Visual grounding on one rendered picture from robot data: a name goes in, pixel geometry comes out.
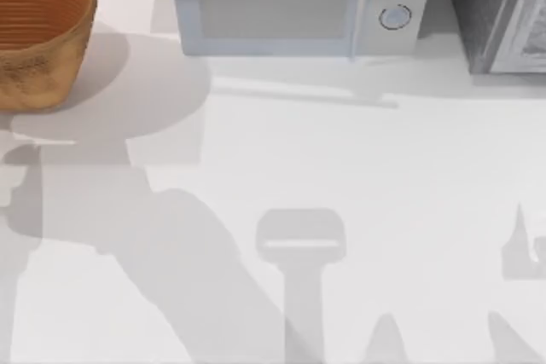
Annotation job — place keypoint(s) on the microwave oven door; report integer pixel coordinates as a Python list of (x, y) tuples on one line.
[(273, 6)]

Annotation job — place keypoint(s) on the pale microwave oven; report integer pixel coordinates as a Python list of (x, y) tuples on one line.
[(298, 6)]

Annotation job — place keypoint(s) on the round microwave knob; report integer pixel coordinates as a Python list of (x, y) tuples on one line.
[(395, 17)]

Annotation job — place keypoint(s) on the brown woven basket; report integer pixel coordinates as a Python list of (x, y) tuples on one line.
[(38, 40)]

